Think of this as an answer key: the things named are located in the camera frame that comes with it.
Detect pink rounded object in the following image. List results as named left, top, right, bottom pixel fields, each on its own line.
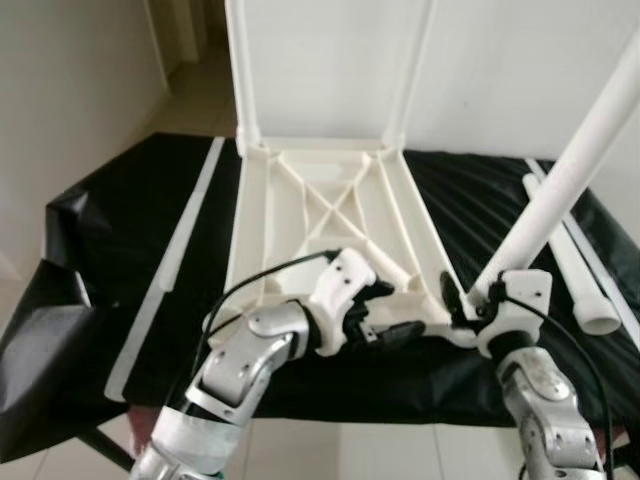
left=128, top=414, right=154, bottom=443

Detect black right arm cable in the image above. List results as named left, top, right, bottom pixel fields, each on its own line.
left=488, top=283, right=617, bottom=473

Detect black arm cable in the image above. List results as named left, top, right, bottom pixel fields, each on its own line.
left=488, top=283, right=617, bottom=473
left=203, top=249, right=343, bottom=343

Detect black table cloth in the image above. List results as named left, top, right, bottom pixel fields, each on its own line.
left=0, top=133, right=640, bottom=466

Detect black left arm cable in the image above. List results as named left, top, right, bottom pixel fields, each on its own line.
left=203, top=249, right=343, bottom=343

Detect white plastic table top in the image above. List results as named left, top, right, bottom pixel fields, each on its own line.
left=223, top=139, right=483, bottom=348

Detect black table frame leg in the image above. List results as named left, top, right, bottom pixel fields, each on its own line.
left=73, top=424, right=138, bottom=473

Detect white plastic table leg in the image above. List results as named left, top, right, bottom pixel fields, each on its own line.
left=521, top=172, right=622, bottom=335
left=224, top=0, right=265, bottom=153
left=469, top=28, right=640, bottom=303
left=384, top=0, right=439, bottom=153

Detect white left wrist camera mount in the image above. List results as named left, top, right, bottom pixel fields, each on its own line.
left=308, top=249, right=381, bottom=358

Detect pink fabric item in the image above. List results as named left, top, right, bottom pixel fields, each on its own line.
left=594, top=424, right=628, bottom=453

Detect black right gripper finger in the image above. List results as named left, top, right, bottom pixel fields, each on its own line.
left=439, top=273, right=473, bottom=328

